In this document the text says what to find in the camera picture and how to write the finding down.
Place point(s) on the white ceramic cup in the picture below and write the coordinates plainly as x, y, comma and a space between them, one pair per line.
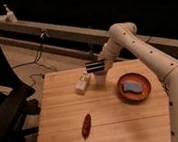
100, 78

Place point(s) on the red-brown round plate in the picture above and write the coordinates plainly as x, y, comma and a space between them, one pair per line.
134, 77

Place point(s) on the red-brown sausage toy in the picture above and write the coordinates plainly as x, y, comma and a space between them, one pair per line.
86, 126

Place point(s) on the blue sponge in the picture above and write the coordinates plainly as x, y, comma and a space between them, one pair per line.
132, 87

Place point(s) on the black office chair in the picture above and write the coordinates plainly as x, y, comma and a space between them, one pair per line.
14, 108

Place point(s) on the wooden shelf rail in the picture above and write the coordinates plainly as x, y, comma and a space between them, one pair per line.
80, 34

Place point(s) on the white soap dispenser bottle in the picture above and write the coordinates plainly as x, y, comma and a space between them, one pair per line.
10, 15

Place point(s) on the white eraser block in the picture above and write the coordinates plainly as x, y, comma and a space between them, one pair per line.
82, 83

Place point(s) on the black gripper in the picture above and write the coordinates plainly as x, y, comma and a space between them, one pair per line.
95, 66

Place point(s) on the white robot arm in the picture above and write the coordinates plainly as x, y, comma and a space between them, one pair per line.
123, 35

